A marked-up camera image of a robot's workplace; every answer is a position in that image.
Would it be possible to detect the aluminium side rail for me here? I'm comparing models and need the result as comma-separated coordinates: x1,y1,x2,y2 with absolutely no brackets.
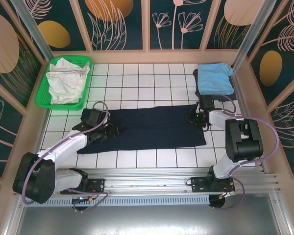
231,68,268,172

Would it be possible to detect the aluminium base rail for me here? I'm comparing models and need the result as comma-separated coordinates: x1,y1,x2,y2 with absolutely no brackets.
13,167,283,196

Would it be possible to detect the green plastic mesh basket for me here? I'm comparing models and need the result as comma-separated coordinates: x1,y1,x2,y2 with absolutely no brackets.
36,55,94,109

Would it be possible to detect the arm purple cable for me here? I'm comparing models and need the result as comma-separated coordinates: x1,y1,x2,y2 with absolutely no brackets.
22,101,112,213
186,93,280,212

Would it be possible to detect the white crumpled t-shirt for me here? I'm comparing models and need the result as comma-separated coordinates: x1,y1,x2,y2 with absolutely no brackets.
46,57,92,105

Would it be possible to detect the light blue folded t-shirt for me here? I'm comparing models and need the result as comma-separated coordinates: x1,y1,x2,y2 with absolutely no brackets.
197,62,235,96

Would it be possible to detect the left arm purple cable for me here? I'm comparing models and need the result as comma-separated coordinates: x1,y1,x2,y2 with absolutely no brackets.
22,101,112,213

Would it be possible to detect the aluminium frame post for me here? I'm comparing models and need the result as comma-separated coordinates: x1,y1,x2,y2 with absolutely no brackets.
10,0,54,60
232,0,273,71

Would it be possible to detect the dark grey folded t-shirt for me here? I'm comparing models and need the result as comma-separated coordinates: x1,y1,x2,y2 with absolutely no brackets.
193,69,238,102

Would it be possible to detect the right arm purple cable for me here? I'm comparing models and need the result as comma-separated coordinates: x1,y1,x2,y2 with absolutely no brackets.
186,93,280,212

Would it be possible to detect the grey slotted cable duct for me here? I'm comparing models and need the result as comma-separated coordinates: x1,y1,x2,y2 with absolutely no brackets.
23,195,211,207

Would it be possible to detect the grey metal sheet panel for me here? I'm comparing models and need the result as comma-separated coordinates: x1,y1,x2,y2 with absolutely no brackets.
14,193,293,235

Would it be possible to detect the navy blue t-shirt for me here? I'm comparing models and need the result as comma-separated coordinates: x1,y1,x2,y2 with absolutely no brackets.
76,104,207,155

